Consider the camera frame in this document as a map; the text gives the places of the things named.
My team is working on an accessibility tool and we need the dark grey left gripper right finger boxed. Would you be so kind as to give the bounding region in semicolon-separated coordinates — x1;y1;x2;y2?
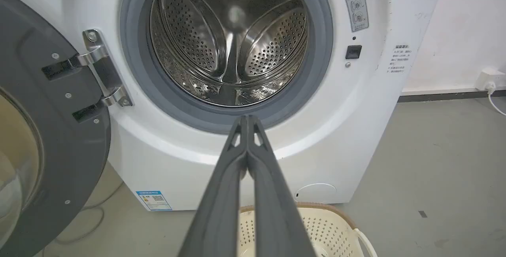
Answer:
247;115;317;257

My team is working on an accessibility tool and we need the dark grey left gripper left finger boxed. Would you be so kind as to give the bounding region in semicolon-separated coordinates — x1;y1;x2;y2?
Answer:
178;115;248;257

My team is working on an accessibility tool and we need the grey washing machine door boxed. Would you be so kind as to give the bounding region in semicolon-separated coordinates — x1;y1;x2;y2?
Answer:
0;0;111;257

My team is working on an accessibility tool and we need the cream perforated laundry basket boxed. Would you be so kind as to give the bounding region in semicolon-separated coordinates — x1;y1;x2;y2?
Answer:
238;202;378;257

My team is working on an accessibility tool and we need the blue energy label sticker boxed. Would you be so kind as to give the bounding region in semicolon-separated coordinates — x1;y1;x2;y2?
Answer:
136;190;173;212

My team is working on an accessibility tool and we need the white front-load washing machine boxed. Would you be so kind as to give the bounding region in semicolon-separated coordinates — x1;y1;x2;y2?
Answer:
0;0;449;212

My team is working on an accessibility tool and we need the silver metal door hinge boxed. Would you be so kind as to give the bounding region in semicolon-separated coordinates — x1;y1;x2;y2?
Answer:
70;29;133;108

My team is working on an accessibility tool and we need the grey warning sticker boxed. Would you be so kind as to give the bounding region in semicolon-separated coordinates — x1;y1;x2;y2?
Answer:
338;0;370;33

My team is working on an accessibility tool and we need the grey cable on floor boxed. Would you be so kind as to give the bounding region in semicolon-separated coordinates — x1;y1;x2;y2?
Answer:
41;182;125;257

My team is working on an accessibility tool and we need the white power cable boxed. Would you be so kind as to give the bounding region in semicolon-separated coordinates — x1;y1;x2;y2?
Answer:
486;82;506;117

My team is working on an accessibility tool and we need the white wall power socket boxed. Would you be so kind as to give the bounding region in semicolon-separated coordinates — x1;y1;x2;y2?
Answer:
474;67;506;92

